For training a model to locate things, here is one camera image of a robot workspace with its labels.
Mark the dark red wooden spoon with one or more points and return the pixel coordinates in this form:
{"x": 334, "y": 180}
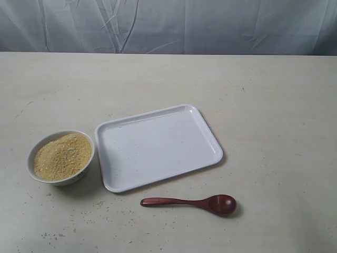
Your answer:
{"x": 220, "y": 205}

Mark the yellowish grain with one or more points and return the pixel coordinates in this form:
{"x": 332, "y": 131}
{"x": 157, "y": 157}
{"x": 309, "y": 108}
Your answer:
{"x": 63, "y": 158}

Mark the white rectangular plastic tray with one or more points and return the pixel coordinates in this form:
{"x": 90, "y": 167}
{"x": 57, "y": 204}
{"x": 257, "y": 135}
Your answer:
{"x": 146, "y": 148}

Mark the white ceramic bowl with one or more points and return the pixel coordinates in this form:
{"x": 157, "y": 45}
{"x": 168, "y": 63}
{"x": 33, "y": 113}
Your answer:
{"x": 33, "y": 174}

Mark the grey wrinkled backdrop curtain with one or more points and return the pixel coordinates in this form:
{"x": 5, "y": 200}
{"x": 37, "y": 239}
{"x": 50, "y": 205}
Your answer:
{"x": 170, "y": 27}

